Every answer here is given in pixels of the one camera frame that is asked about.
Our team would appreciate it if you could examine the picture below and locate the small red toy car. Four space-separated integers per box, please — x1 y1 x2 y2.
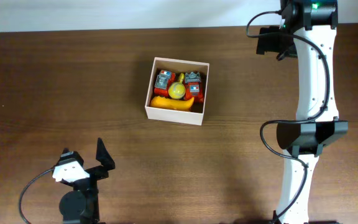
154 70 176 98

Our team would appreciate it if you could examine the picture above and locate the orange toy dinosaur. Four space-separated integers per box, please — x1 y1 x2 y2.
150 96 195 111

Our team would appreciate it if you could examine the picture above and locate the yellow grey ball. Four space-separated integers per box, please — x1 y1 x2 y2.
168 82 186 100

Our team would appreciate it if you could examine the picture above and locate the red toy fire truck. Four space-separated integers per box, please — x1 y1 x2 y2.
184 72 204 103

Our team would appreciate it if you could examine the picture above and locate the yellow wooden rattle drum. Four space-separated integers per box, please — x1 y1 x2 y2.
178 73 185 83

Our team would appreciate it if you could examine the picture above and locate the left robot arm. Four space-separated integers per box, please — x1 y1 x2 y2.
52 138 116 224

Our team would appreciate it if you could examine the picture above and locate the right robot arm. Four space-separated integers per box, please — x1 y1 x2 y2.
255 0 348 223

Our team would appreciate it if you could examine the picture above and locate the white cardboard box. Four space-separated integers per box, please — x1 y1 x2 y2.
145 57 209 126

